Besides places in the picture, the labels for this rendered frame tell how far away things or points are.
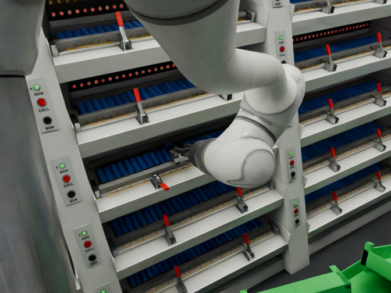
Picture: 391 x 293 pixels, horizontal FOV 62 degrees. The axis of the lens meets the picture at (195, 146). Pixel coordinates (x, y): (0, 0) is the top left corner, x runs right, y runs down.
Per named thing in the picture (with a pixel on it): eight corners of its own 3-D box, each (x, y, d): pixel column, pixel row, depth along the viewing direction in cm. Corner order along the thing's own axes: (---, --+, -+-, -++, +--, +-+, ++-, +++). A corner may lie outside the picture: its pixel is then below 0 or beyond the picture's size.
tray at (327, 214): (403, 188, 149) (416, 165, 140) (304, 240, 126) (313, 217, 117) (366, 162, 163) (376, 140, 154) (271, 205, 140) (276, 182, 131)
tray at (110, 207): (276, 157, 111) (281, 134, 105) (100, 224, 87) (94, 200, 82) (242, 127, 124) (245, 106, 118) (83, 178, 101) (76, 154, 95)
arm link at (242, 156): (224, 189, 75) (254, 143, 77) (267, 205, 61) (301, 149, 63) (191, 164, 71) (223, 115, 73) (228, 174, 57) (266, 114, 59)
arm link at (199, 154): (198, 145, 71) (188, 143, 77) (208, 183, 73) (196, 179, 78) (233, 133, 75) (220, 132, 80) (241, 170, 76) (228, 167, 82)
